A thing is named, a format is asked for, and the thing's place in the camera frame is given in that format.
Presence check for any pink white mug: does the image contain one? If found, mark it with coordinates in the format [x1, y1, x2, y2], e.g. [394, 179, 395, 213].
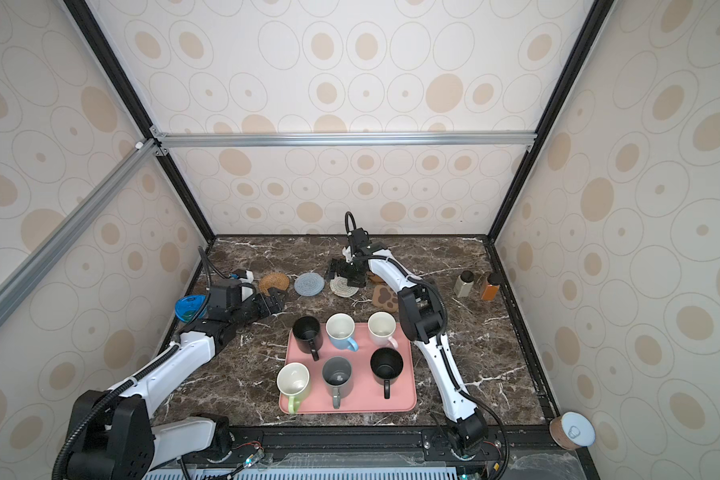
[367, 312, 398, 350]

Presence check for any grey mug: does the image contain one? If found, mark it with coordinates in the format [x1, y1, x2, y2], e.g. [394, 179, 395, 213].
[322, 356, 353, 410]

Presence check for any clear bottle black cap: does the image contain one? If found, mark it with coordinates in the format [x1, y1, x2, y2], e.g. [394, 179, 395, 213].
[453, 270, 476, 298]

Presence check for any green white mug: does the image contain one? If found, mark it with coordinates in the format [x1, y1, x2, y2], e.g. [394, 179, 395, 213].
[276, 362, 311, 414]

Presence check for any black corner frame post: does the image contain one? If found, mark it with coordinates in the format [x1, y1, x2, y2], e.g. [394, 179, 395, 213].
[63, 0, 216, 245]

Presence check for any brown can white lid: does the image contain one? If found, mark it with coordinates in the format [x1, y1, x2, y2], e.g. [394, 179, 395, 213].
[549, 412, 596, 450]

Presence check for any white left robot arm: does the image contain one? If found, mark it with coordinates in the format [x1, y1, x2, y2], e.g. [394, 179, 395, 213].
[51, 279, 286, 479]

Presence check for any black mug back left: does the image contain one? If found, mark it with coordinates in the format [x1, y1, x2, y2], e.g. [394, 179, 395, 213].
[292, 316, 323, 361]

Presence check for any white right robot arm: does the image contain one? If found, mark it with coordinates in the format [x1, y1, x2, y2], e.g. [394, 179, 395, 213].
[326, 217, 489, 457]

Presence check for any pink tray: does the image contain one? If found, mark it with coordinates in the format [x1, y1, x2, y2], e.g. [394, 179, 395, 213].
[286, 323, 417, 414]

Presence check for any multicolour stitched white coaster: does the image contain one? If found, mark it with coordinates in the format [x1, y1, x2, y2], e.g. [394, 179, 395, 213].
[329, 276, 359, 298]

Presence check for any orange bottle black cap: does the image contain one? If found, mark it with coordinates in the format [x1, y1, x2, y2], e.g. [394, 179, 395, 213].
[480, 272, 503, 301]

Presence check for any woven rattan coaster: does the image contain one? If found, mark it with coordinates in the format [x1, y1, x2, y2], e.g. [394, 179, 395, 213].
[259, 272, 290, 295]

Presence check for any light blue mug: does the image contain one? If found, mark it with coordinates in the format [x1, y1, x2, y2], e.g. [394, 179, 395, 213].
[325, 313, 359, 352]

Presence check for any light blue woven coaster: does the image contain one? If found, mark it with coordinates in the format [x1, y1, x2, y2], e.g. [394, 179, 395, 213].
[294, 272, 325, 297]

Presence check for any aluminium left side bar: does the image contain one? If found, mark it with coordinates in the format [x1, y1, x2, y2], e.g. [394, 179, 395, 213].
[0, 139, 157, 328]

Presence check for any black mug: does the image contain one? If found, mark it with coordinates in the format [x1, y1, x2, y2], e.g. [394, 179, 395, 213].
[370, 347, 404, 400]
[292, 316, 323, 361]

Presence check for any blue lidded white cup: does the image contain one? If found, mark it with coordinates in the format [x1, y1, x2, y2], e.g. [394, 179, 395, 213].
[174, 294, 206, 323]

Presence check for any black right corner post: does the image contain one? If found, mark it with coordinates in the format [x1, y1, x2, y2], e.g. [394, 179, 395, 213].
[487, 0, 614, 245]

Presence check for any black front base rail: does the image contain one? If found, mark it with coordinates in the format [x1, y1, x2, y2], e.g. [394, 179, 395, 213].
[143, 424, 601, 480]

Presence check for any brown paw shaped coaster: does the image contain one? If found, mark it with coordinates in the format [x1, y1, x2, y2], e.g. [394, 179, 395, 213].
[371, 284, 399, 313]

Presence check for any aluminium back crossbar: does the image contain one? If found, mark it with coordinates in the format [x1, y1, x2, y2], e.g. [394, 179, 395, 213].
[156, 131, 537, 148]

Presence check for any black mug front right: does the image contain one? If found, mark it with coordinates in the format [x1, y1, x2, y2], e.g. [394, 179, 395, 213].
[370, 347, 404, 400]

